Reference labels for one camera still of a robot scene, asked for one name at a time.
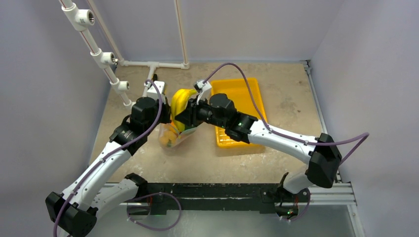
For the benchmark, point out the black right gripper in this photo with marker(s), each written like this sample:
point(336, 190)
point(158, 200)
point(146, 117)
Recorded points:
point(189, 113)

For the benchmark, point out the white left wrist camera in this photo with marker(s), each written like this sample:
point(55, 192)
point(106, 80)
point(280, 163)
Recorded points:
point(156, 90)

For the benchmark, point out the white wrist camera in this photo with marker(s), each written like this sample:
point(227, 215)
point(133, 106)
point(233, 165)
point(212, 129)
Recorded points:
point(203, 88)
point(156, 90)

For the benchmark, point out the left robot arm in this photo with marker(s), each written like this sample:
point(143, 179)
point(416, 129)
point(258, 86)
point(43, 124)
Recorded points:
point(76, 209)

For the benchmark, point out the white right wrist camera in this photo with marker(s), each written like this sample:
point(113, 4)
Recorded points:
point(203, 88)

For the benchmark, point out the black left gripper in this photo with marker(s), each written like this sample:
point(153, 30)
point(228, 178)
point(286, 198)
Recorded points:
point(166, 109)

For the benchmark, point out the yellow plastic tray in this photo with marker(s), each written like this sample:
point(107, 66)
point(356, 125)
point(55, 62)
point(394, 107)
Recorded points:
point(237, 91)

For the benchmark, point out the clear zip top bag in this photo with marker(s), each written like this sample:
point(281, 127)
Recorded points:
point(182, 135)

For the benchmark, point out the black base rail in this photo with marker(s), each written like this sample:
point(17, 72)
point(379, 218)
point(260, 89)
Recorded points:
point(264, 198)

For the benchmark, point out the white pvc pipe frame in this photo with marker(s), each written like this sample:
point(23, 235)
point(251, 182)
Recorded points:
point(82, 19)

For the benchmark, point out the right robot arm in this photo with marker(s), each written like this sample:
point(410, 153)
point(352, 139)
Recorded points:
point(322, 161)

